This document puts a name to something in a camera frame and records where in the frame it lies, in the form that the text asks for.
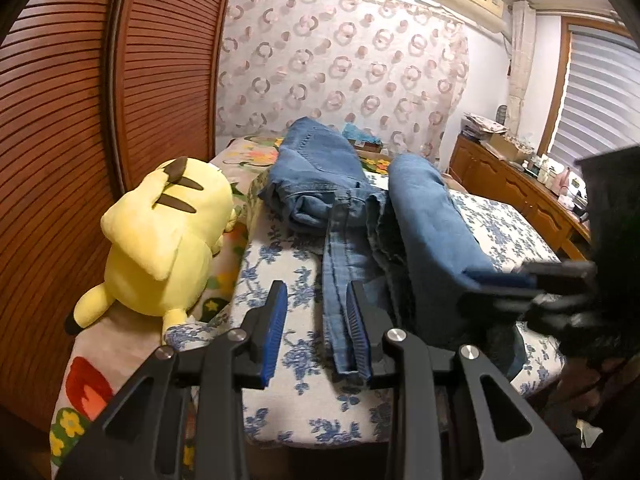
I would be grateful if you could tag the wrapped white pipe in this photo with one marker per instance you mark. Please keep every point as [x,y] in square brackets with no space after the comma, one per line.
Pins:
[519,70]

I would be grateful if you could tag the wooden window frame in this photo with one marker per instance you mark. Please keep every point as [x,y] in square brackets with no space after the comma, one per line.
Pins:
[555,110]

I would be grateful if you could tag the wooden cabinet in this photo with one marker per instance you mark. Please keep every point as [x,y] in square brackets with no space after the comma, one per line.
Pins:
[500,185]

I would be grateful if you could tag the open cardboard box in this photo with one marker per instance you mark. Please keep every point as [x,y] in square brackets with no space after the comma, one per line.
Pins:
[505,147]

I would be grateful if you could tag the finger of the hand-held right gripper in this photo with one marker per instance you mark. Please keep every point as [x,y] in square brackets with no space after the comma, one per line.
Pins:
[530,310]
[500,278]

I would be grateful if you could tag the cluster of small bottles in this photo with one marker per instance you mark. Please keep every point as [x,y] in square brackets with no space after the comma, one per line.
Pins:
[550,175]

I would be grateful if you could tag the blue floral folded mattress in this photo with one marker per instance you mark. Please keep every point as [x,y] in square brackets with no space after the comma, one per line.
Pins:
[295,360]

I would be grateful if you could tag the stack of magazines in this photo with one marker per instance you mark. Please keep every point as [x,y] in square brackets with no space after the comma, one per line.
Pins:
[480,125]

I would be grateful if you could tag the blue crumpled item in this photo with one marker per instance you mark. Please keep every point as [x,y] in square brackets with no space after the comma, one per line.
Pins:
[357,132]

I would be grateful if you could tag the colourful floral blanket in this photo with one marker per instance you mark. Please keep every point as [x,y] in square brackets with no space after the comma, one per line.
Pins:
[100,360]

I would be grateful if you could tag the blue denim pants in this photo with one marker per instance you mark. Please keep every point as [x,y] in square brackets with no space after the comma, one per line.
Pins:
[425,230]

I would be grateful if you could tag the striped window blind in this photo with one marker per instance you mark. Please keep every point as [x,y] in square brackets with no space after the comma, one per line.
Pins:
[595,100]

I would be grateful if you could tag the yellow plush toy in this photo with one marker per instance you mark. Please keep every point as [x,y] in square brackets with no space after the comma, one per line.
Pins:
[155,245]

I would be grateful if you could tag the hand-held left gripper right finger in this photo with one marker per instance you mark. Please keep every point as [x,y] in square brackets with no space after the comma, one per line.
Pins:
[357,332]

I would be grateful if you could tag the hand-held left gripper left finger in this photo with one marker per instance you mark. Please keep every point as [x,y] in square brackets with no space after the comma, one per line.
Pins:
[275,332]

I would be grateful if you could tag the wooden louvered door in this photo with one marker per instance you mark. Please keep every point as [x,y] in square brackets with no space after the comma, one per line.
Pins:
[60,110]

